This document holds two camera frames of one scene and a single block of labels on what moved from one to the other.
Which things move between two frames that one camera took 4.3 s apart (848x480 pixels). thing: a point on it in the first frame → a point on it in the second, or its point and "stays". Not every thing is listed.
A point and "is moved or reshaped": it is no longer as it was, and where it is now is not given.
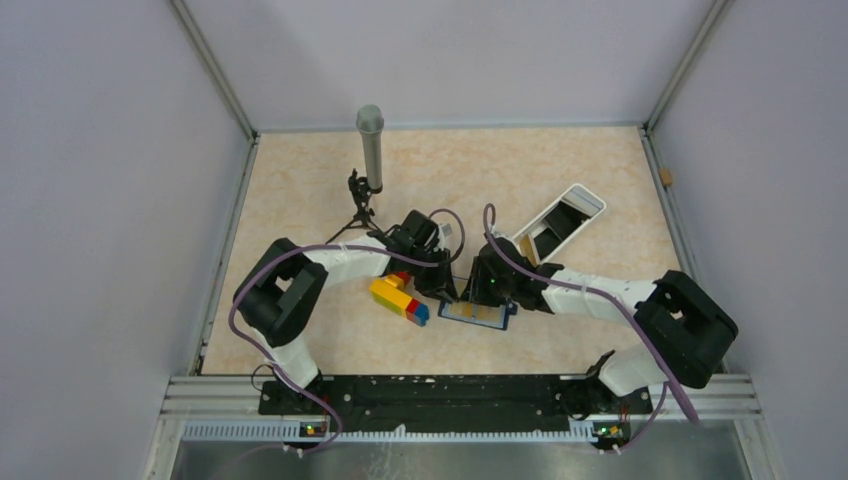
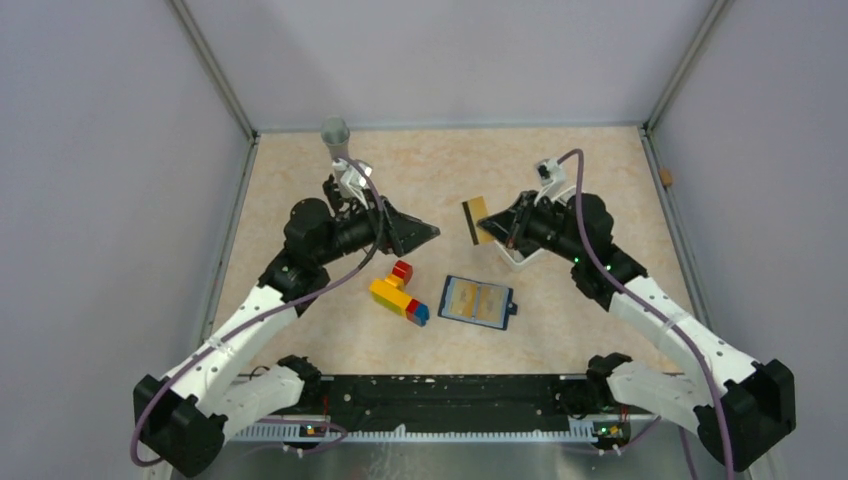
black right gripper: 474,291 → 503,222
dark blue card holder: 494,316 stays
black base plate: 381,404 stays
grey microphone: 370,120 → 335,132
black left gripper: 441,283 → 400,233
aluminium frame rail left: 252,137 stays
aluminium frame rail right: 647,128 stays
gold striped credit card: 462,309 stays
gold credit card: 527,249 is moved or reshaped
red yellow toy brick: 400,279 stays
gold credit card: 488,313 stays
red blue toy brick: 417,313 stays
